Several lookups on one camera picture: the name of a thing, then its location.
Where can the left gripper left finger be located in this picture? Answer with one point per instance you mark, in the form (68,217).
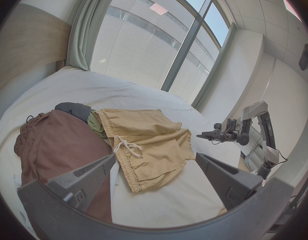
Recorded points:
(89,181)

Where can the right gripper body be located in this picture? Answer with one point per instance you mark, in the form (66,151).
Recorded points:
(222,136)

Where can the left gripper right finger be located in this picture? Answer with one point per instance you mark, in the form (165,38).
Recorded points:
(228,181)

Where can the tan shorts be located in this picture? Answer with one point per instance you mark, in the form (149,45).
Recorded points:
(149,144)

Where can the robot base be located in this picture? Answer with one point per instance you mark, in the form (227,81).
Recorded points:
(251,159)

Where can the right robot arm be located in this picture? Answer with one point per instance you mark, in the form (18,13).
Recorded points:
(268,134)

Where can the bed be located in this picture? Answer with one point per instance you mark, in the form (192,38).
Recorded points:
(134,94)

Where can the brown shorts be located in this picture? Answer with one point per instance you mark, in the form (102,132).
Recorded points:
(64,144)

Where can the green garment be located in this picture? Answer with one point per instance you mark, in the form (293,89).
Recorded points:
(95,126)

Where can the dark grey garment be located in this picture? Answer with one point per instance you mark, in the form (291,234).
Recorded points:
(74,109)

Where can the window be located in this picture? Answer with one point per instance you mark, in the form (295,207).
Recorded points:
(144,46)

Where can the pale green curtain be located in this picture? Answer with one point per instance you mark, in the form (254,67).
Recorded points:
(81,34)

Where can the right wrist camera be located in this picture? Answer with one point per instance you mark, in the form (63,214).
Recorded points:
(217,127)

